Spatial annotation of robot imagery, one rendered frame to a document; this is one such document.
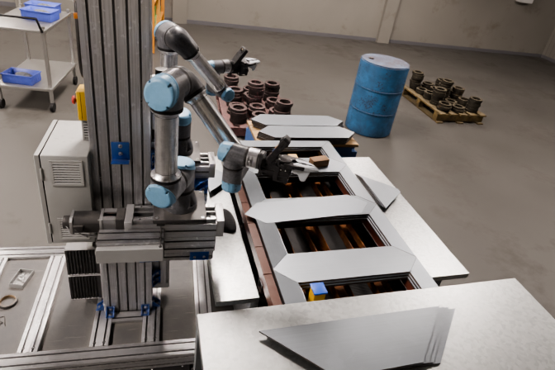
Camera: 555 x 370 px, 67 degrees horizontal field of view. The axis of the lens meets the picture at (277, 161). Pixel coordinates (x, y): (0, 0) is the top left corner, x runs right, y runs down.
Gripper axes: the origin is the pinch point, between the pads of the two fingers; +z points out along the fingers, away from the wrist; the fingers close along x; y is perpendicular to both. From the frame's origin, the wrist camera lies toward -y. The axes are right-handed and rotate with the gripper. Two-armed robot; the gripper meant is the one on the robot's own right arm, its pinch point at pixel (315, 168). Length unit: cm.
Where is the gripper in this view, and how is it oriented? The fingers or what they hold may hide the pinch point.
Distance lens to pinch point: 148.2
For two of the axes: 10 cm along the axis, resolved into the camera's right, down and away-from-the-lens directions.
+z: 9.6, 2.4, -1.4
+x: -2.2, 3.3, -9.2
